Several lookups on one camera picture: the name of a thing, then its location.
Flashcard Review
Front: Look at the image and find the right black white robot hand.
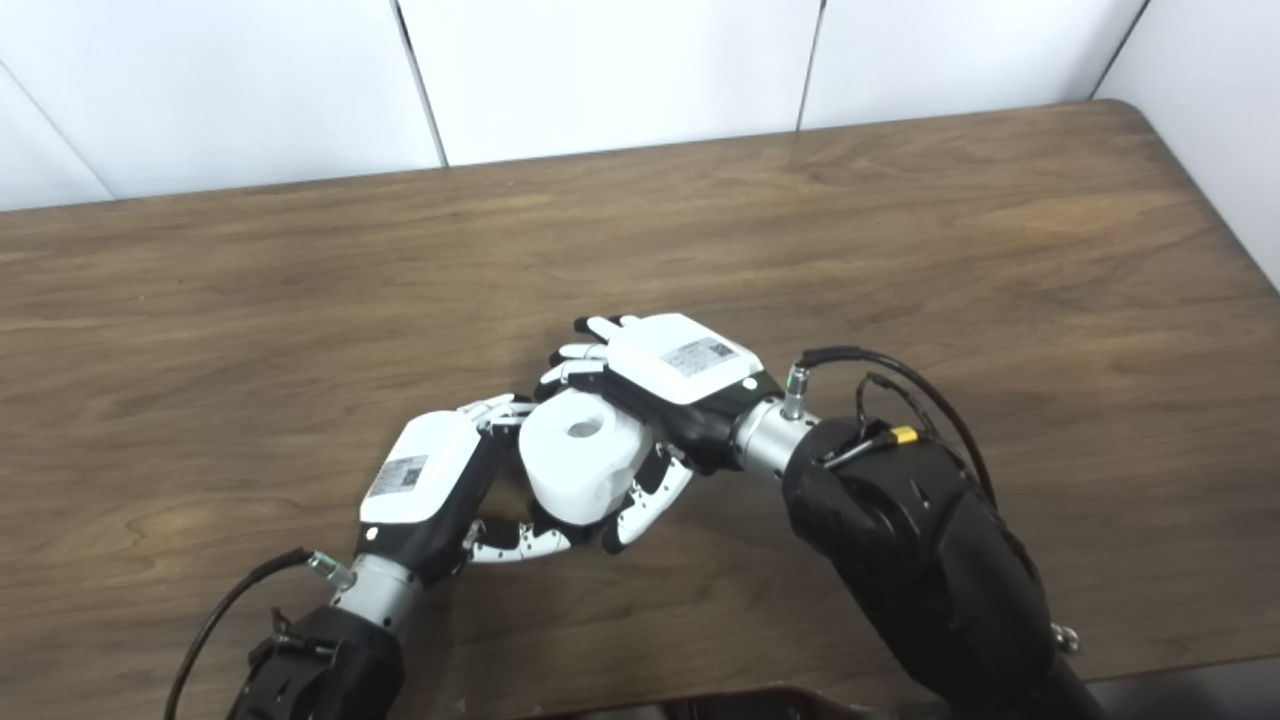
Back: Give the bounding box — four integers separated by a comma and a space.
538, 313, 786, 556

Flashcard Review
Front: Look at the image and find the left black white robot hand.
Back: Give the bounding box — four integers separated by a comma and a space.
358, 394, 571, 586

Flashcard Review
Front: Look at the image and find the round white plastic piece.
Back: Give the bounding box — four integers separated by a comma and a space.
519, 389, 653, 526

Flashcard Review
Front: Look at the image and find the dark robot torso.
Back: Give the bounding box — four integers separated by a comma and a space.
520, 683, 921, 720

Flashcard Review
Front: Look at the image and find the thin cable with yellow connector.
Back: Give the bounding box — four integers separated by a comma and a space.
820, 373, 986, 501

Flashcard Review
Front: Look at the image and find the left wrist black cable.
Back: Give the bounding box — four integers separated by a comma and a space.
163, 547, 356, 720

